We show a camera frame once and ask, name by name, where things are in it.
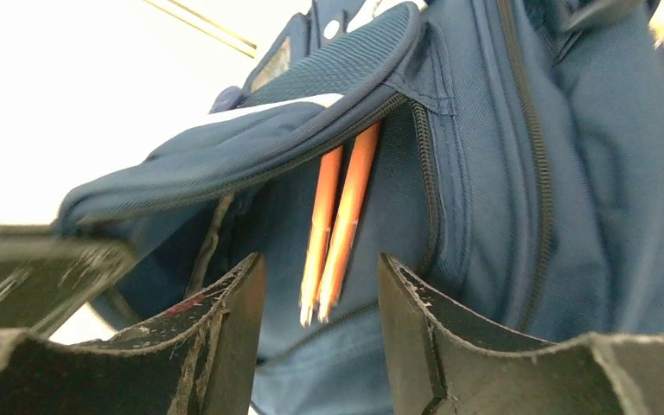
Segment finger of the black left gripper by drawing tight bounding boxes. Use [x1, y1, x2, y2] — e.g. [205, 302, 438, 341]
[0, 225, 137, 335]

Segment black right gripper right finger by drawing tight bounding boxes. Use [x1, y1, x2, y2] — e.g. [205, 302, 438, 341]
[378, 254, 664, 415]

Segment navy blue student backpack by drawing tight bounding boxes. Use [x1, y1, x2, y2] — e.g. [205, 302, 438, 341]
[56, 1, 664, 414]

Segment orange pencils bundle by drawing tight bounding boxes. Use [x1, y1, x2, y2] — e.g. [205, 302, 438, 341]
[299, 123, 380, 327]

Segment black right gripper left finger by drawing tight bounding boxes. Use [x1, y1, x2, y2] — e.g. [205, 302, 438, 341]
[0, 253, 265, 414]

